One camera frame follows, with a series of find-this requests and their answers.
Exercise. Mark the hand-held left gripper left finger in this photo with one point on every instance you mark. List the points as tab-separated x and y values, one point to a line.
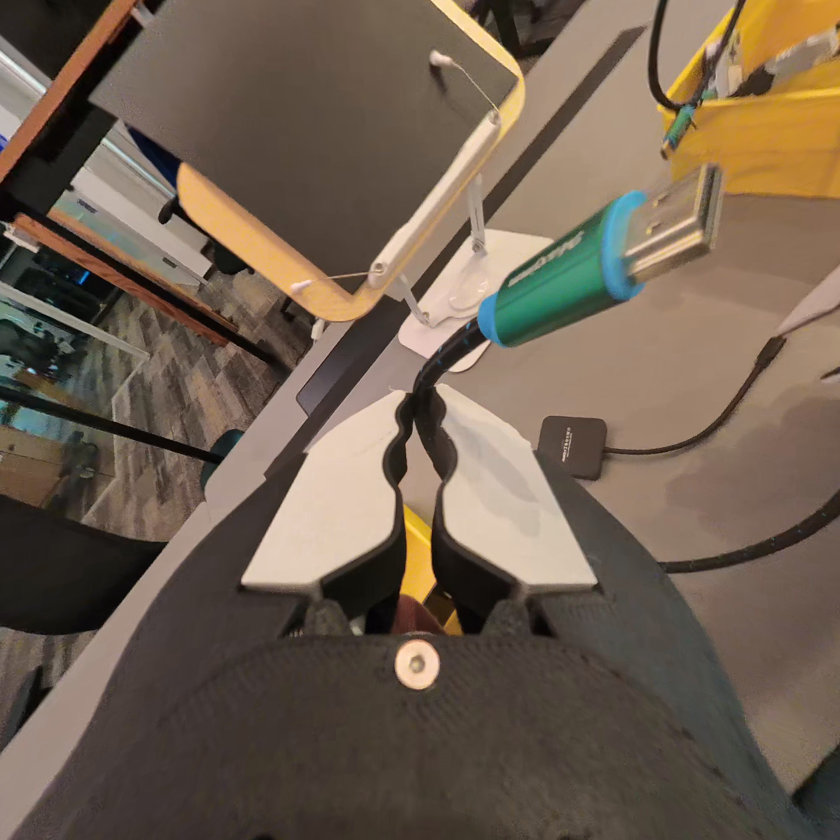
328	518

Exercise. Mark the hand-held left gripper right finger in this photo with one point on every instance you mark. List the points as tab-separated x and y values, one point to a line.
518	512

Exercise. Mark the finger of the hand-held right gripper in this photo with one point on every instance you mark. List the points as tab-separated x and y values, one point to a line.
817	305

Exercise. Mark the wood-edged desk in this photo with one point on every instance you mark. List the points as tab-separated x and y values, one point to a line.
98	264

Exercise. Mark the wooden book stand white base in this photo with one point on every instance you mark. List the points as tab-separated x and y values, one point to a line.
295	131

